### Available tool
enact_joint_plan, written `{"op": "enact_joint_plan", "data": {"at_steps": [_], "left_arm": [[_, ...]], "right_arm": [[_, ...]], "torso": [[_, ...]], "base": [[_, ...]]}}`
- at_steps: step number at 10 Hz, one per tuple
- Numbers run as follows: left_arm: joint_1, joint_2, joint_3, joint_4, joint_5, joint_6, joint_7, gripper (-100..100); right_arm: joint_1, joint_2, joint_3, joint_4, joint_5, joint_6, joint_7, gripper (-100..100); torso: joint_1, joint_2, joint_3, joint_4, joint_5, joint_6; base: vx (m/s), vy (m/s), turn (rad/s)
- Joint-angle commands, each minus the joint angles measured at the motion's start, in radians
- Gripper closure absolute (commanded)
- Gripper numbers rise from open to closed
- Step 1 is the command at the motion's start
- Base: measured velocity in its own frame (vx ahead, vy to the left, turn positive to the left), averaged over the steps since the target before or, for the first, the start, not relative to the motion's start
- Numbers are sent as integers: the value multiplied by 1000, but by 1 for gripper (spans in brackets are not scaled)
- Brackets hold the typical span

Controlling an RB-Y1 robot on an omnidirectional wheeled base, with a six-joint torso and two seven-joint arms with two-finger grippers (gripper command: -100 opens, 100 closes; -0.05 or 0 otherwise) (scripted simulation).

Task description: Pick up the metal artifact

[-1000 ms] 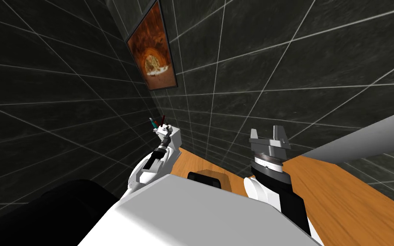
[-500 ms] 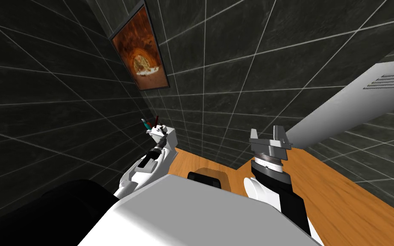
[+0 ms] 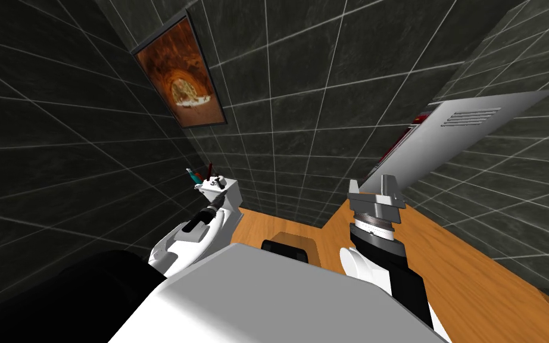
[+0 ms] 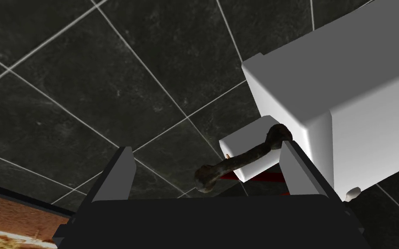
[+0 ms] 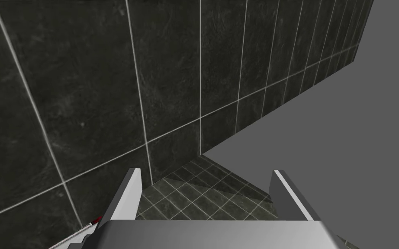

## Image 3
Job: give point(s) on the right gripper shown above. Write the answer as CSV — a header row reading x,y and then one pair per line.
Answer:
x,y
378,208

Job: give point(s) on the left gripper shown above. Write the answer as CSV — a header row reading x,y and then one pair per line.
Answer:
x,y
224,197

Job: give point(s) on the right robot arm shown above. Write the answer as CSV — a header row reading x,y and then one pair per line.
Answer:
x,y
398,281

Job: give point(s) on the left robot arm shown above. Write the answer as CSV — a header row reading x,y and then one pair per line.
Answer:
x,y
186,245

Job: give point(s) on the grey microwave oven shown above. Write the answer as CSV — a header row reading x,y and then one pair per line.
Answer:
x,y
450,138

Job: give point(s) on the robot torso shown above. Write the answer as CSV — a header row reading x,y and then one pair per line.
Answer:
x,y
265,300

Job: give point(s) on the orange framed wall picture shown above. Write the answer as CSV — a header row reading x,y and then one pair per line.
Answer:
x,y
179,71

